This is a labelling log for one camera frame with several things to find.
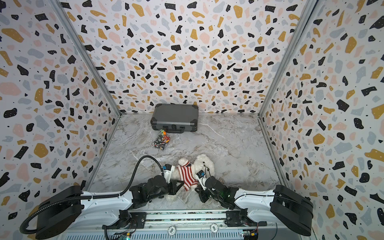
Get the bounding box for black corrugated cable conduit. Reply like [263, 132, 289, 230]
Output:
[19, 155, 165, 235]

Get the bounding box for dark grey hard case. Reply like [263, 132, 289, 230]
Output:
[150, 104, 199, 134]

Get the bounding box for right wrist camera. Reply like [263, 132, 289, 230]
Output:
[195, 170, 207, 191]

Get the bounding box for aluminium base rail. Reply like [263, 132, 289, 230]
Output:
[53, 208, 313, 240]

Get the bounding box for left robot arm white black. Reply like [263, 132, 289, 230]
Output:
[36, 175, 184, 240]

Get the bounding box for white teddy bear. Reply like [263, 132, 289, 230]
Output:
[166, 154, 215, 202]

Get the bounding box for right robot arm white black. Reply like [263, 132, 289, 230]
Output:
[195, 174, 314, 237]

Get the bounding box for red white striped knitted sweater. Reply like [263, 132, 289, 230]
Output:
[177, 162, 198, 191]

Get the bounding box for bag of colourful small parts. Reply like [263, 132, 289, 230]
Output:
[153, 130, 171, 150]

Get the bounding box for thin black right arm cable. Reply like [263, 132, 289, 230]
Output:
[200, 163, 314, 240]

